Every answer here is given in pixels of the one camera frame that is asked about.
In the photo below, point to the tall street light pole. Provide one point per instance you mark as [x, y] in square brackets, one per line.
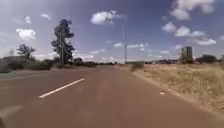
[125, 50]

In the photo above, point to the dry roadside bush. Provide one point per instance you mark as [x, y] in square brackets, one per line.
[137, 66]

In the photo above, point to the dry yellow grass verge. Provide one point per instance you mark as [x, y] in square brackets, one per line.
[186, 80]

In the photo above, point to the white dashed centre line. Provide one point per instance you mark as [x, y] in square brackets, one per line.
[61, 88]

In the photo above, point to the tall dark tree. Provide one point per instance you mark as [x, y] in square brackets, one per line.
[62, 43]

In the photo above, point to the row of dark bushes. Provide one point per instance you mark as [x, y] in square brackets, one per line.
[33, 65]

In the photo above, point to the small dark tree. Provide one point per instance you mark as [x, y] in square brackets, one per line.
[25, 50]

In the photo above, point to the unfinished tower building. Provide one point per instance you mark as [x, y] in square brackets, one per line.
[186, 55]

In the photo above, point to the distant low buildings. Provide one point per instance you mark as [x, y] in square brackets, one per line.
[166, 61]

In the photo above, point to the reddish brown asphalt road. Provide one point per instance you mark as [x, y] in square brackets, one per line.
[110, 100]

